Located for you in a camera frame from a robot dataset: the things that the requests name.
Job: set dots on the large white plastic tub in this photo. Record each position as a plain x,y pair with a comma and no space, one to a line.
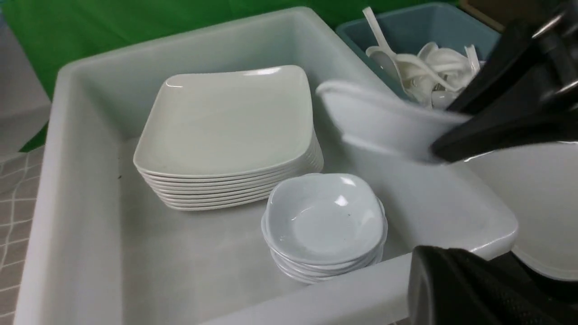
104,249

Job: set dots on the large white square plate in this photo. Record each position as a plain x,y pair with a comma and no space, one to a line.
539,183

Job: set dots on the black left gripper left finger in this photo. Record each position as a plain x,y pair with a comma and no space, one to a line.
456,287

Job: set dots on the pile of white spoons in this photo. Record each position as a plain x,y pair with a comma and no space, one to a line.
435,77

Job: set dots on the teal plastic bin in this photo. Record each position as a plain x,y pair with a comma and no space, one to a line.
408,30

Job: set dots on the stack of white square plates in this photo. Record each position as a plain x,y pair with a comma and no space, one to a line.
218,140

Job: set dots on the grey checked tablecloth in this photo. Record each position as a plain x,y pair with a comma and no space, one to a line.
20,178

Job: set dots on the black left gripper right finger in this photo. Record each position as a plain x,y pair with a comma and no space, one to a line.
525,94

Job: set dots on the stack of small white bowls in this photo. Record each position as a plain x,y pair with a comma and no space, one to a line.
320,226

